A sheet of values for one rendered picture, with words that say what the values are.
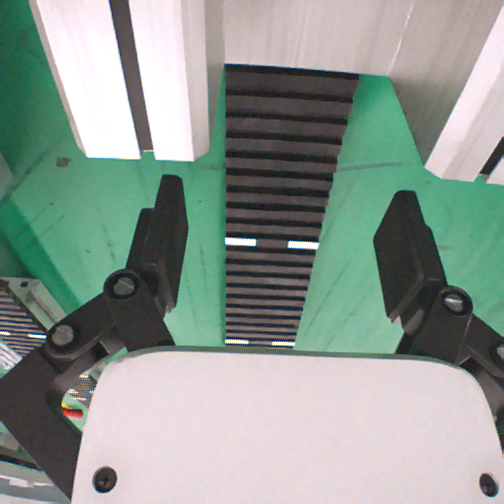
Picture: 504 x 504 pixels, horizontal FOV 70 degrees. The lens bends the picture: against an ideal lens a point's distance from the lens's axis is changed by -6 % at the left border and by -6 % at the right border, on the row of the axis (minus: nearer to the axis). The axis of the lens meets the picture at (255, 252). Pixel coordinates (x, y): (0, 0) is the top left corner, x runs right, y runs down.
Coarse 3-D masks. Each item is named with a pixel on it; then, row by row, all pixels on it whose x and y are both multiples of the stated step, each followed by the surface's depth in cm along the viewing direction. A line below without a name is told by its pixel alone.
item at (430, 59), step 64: (64, 0) 5; (128, 0) 5; (192, 0) 5; (256, 0) 9; (320, 0) 8; (384, 0) 8; (448, 0) 7; (64, 64) 6; (128, 64) 6; (192, 64) 6; (256, 64) 10; (320, 64) 10; (384, 64) 10; (448, 64) 7; (128, 128) 7; (192, 128) 7; (448, 128) 7
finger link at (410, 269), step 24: (408, 192) 13; (384, 216) 15; (408, 216) 13; (384, 240) 15; (408, 240) 12; (432, 240) 13; (384, 264) 14; (408, 264) 12; (432, 264) 12; (384, 288) 14; (408, 288) 12; (432, 288) 12; (408, 312) 12; (480, 336) 11; (456, 360) 12; (480, 360) 11
